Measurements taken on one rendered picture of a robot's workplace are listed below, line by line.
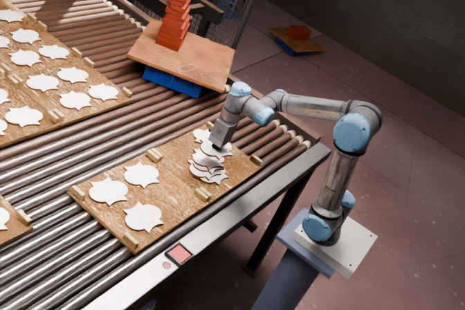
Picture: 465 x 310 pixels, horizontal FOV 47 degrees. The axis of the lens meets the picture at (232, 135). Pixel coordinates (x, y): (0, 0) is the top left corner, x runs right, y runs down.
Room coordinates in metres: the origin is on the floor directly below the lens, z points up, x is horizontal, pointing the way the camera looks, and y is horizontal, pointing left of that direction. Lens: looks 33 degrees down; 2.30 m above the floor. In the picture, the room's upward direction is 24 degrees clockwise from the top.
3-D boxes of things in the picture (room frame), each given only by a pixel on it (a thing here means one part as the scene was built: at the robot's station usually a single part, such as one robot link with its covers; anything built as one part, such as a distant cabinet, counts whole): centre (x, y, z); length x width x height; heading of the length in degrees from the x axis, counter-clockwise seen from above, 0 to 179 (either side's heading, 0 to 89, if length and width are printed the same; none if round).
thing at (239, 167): (1.86, 0.06, 0.93); 0.41 x 0.35 x 0.02; 157
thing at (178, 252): (1.30, 0.00, 0.92); 0.06 x 0.06 x 0.01; 67
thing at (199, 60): (2.52, 0.40, 1.03); 0.50 x 0.50 x 0.02; 6
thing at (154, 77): (2.45, 0.40, 0.97); 0.31 x 0.31 x 0.10; 6
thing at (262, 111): (1.76, -0.06, 1.31); 0.11 x 0.11 x 0.08; 68
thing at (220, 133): (1.79, 0.05, 1.16); 0.10 x 0.09 x 0.16; 71
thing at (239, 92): (1.78, 0.04, 1.32); 0.09 x 0.08 x 0.11; 68
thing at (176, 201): (1.48, 0.22, 0.93); 0.41 x 0.35 x 0.02; 157
